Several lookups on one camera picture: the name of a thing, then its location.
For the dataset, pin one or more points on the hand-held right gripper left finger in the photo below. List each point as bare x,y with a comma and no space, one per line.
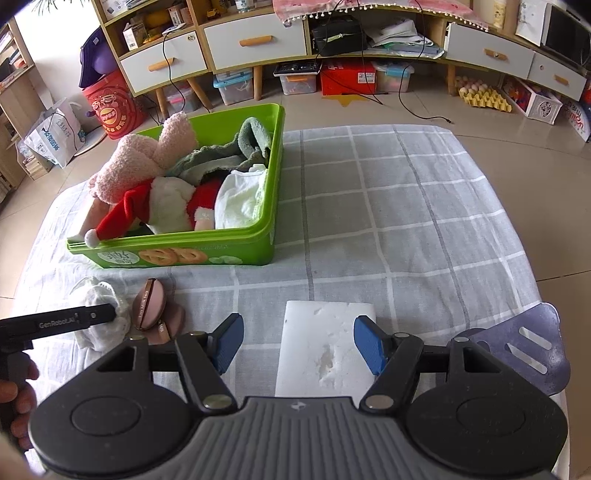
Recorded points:
228,344

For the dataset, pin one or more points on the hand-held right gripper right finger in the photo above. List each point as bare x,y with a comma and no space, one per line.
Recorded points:
369,344

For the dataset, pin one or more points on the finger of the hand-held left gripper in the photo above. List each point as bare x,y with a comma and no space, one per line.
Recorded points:
97,314

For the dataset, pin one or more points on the white lace cloth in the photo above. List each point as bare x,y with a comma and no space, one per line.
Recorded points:
108,295

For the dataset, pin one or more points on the white foam block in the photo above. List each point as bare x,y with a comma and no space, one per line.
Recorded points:
318,332

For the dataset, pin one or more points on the green plastic box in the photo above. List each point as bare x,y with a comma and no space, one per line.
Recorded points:
184,256

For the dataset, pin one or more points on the santa plush toy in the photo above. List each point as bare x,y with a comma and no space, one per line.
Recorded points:
134,203

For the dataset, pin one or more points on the pink fluffy plush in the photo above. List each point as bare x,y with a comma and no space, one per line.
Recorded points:
134,166

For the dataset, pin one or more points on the green towel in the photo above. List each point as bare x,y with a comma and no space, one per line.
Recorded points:
249,138

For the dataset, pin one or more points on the person's left hand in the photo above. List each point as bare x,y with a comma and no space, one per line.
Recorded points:
18,399

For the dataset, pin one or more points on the grey checked bedsheet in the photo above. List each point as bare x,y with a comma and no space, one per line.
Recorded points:
415,207

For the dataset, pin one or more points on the stack of books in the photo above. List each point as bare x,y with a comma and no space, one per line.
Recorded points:
34,161

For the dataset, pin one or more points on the purple slotted plastic spatula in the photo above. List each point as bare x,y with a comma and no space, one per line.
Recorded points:
545,332

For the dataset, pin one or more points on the white paper bag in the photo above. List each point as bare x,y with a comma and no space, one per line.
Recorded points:
53,134

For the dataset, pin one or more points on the red printed bucket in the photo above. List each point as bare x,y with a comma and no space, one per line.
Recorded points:
113,110

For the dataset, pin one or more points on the wooden bookshelf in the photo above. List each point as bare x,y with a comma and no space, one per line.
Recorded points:
18,101

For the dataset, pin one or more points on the yellow star sticker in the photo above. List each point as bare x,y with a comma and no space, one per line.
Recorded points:
349,100

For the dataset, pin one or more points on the clear storage box blue lid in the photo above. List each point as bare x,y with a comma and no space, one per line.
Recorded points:
233,90

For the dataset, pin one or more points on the long wooden cabinet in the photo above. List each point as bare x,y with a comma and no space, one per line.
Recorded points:
257,83

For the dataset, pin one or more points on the red cardboard box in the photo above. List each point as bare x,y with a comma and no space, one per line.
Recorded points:
348,81

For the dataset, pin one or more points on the clear storage box teal lid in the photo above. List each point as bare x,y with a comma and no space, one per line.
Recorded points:
392,78

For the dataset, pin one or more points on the clear storage box black lid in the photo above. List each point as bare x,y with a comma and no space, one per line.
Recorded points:
298,81

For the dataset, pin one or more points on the yellow egg tray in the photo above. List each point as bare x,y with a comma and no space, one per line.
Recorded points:
485,97

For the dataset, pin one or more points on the small white carton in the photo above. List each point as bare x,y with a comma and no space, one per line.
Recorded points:
134,36

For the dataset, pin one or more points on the white plastic crate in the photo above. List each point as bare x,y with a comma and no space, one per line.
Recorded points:
540,106

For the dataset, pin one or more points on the pile of papers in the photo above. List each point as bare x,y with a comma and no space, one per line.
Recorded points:
406,39

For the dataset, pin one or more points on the black bag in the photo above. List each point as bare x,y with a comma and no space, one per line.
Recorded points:
339,34

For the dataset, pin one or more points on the pink fringed cloth cover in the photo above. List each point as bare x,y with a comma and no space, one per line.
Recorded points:
323,7

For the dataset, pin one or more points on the white framed monitor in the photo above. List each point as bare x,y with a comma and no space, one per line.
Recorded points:
565,32

